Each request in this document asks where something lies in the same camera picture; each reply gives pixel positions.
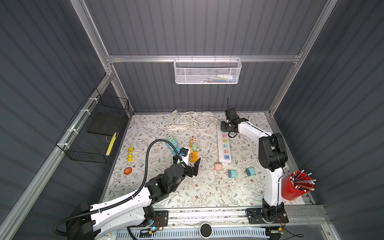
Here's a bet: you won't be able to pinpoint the white tangled power cable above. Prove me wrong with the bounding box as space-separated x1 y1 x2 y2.
165 109 223 139

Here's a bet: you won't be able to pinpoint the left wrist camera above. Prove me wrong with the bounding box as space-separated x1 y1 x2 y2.
178 148 190 166

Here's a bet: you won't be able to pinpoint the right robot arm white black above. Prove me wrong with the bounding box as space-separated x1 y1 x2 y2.
221 108 289 224

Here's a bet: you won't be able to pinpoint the red round badge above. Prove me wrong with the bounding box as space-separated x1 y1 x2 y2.
124 167 133 176

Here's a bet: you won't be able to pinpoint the yellow tube on mat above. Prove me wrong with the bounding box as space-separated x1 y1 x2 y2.
128 147 134 162

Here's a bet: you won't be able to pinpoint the white wire basket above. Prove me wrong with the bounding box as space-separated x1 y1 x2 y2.
173 58 242 85

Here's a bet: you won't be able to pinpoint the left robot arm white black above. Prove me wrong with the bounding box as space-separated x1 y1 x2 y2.
53 139 201 240

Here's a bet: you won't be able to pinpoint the red pen cup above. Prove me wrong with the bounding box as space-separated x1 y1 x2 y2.
282 170 316 201

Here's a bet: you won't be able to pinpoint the teal plug adapter far right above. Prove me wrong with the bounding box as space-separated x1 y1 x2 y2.
246 168 256 177

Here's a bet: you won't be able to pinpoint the teal plug adapter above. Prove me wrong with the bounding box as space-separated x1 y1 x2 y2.
228 170 238 178
246 168 256 177

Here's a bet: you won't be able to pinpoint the orange power strip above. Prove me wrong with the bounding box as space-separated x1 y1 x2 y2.
190 139 199 163

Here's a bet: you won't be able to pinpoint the floral table mat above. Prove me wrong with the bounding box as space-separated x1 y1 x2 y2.
102 113 266 209

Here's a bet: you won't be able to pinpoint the black wire basket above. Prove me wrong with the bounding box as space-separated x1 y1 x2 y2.
56 90 130 164

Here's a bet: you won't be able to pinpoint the blue power strip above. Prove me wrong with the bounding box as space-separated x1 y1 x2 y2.
166 141 180 155

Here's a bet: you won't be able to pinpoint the yellow marker in basket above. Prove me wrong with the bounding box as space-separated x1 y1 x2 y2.
106 132 118 156

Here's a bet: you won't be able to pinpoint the white power strip pastel sockets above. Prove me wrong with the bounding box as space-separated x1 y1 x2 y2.
217 125 232 165

